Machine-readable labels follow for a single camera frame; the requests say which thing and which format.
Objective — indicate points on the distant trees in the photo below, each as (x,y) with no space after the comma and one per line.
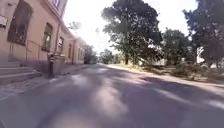
(106,56)

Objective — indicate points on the grey asphalt street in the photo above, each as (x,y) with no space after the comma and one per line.
(110,100)

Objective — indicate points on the large leafy tree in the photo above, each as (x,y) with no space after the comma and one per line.
(133,26)

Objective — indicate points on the dark bollard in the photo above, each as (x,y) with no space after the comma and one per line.
(51,68)

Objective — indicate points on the medium tree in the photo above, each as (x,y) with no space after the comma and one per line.
(175,45)

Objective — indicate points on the grass verge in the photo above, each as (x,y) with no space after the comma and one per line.
(186,71)

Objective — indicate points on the beige building with windows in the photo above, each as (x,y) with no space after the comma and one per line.
(33,36)

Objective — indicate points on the stone steps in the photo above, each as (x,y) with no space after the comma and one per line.
(16,75)

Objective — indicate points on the tall dark tree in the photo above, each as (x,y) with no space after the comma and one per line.
(210,30)

